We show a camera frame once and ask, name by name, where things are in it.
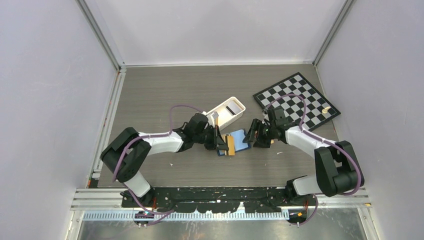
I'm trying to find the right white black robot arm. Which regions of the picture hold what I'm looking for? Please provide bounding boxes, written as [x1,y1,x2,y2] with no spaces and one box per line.
[243,108,365,205]

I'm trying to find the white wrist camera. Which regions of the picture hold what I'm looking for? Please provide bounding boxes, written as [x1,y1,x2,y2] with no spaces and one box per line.
[202,110,220,127]
[262,108,269,121]

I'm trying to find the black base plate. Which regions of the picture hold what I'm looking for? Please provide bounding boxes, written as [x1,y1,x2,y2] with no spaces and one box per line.
[120,186,316,214]

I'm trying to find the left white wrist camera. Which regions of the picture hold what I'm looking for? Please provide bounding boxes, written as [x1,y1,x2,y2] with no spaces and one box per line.
[202,110,220,127]

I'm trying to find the aluminium frame rail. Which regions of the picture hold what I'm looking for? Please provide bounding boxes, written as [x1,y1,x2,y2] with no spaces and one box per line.
[70,188,126,211]

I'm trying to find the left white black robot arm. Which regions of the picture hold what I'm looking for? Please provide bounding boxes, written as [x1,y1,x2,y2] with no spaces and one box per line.
[100,113,229,207]

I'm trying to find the blue card holder wallet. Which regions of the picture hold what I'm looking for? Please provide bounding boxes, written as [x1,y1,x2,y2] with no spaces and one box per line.
[221,129,251,155]

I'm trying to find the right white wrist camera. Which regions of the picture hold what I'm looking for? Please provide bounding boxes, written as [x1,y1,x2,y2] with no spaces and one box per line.
[262,108,269,121]

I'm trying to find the beige chess piece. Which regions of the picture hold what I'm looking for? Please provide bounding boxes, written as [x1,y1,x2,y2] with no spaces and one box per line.
[321,106,331,114]

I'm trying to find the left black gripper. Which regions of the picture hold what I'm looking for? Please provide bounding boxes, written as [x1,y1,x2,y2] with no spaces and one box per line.
[193,124,229,151]

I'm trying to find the silver card at tray end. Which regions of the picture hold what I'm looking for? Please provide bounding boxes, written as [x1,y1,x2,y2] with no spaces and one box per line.
[225,101,243,116]

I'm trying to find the black white chessboard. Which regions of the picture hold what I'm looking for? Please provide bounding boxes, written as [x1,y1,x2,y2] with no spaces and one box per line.
[252,72,341,131]

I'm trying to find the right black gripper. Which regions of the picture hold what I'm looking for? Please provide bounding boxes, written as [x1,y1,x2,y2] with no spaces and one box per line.
[243,118,277,149]

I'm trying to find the white plastic tray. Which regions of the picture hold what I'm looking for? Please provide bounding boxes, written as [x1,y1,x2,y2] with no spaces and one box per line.
[210,96,246,130]

